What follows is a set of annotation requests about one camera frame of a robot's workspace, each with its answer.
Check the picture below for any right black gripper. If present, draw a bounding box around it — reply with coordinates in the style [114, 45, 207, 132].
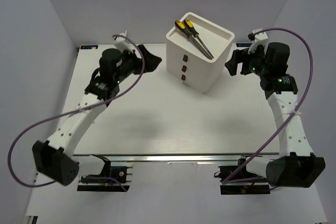
[224, 42, 269, 77]

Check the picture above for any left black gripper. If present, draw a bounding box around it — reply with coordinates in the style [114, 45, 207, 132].
[114, 45, 161, 84]

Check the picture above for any grey metal file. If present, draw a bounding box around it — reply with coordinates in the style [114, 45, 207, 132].
[175, 20, 212, 59]

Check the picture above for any yellow handle screwdriver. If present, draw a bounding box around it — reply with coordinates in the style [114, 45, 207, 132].
[183, 19, 214, 59]

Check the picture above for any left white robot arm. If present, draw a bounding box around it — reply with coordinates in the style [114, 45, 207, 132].
[32, 45, 162, 186]

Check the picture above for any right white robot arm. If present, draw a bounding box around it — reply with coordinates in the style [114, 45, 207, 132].
[225, 42, 326, 188]

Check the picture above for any blue label right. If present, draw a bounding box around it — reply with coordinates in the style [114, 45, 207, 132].
[236, 42, 252, 48]

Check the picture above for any blue label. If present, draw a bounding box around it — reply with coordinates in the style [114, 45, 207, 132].
[236, 42, 252, 48]
[80, 45, 98, 50]

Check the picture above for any white drawer cabinet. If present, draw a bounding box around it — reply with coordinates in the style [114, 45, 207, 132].
[166, 12, 235, 93]

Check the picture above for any blue label left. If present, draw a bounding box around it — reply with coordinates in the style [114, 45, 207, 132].
[80, 45, 98, 50]

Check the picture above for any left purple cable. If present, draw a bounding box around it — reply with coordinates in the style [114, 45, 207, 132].
[7, 34, 146, 192]

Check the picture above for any purple cable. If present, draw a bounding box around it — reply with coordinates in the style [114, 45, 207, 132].
[7, 34, 146, 192]
[222, 27, 314, 191]

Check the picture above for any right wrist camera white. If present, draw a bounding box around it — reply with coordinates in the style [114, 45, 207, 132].
[248, 28, 268, 54]

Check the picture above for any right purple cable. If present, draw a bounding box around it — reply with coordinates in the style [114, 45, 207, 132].
[222, 27, 314, 191]

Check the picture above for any aluminium rail front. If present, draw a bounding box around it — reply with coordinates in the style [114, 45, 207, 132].
[73, 153, 279, 163]

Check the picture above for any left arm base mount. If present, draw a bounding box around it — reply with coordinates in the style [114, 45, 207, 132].
[77, 162, 133, 193]

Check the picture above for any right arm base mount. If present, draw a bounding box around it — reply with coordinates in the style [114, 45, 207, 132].
[214, 165, 271, 195]

